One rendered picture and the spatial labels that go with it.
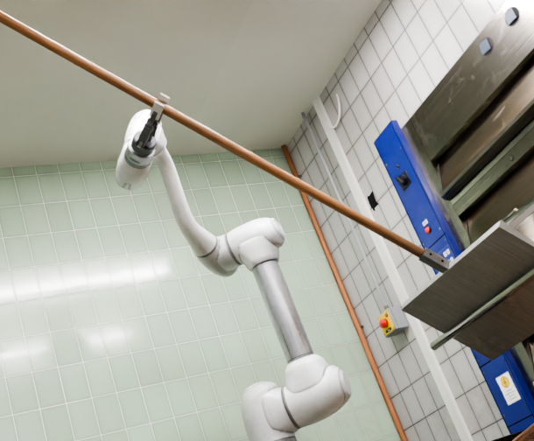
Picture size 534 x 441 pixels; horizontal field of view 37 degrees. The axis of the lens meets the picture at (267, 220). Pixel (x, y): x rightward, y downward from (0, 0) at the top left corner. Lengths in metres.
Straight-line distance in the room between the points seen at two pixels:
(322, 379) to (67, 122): 1.55
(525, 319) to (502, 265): 0.25
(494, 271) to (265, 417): 0.93
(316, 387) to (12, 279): 1.36
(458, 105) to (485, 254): 0.87
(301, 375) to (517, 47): 1.34
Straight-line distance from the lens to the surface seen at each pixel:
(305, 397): 2.73
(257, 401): 2.79
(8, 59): 3.09
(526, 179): 2.88
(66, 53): 2.41
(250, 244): 2.86
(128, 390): 3.25
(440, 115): 3.16
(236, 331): 3.49
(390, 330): 3.45
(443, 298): 2.58
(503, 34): 2.93
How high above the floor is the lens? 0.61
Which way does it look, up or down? 24 degrees up
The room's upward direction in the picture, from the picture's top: 21 degrees counter-clockwise
